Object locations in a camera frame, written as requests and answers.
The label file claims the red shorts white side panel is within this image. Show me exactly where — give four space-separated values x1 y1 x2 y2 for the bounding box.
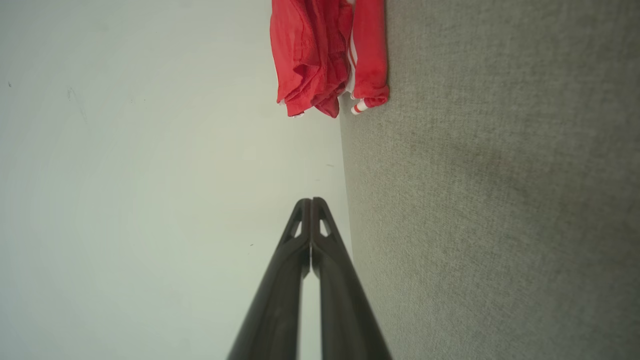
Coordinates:
270 0 354 119

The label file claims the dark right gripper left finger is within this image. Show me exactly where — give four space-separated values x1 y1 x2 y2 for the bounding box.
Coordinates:
227 198 312 360

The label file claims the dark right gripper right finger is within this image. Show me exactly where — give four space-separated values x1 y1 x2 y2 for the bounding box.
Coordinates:
311 196 393 360

